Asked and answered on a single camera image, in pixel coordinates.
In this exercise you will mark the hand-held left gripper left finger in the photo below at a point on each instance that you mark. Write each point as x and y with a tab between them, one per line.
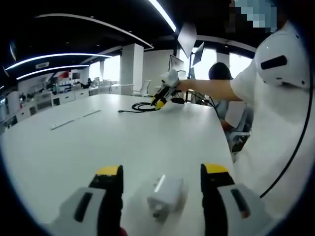
98	209

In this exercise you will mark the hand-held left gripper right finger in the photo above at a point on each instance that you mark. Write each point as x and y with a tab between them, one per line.
221	204

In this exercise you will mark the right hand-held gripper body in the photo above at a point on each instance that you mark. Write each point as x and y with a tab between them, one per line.
170	78

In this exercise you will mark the white charger adapter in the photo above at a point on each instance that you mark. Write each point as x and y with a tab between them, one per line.
166	196

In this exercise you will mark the white desk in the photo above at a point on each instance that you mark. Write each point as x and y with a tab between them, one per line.
110	147

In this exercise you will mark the person's left hand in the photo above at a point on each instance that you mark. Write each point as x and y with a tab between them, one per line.
123	232

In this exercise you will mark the open laptop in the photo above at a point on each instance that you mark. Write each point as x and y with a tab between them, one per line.
176	64

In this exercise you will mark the white office chair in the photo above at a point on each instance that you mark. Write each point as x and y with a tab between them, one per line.
142	88

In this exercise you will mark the dark monitor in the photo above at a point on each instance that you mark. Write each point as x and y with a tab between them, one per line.
198	54

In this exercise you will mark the white pillar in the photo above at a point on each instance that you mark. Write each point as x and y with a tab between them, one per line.
131	68

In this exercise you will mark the large tilted monitor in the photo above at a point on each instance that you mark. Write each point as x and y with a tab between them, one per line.
187	39

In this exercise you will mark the straight ceiling light strip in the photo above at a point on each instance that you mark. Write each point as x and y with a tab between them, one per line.
163	13

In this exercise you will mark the person in white shirt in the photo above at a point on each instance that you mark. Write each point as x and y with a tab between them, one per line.
270	135

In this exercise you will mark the curved ceiling light strip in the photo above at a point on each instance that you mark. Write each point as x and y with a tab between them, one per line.
56	57
54	68

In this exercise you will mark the row of white cabinets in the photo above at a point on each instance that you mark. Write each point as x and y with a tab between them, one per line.
49	100

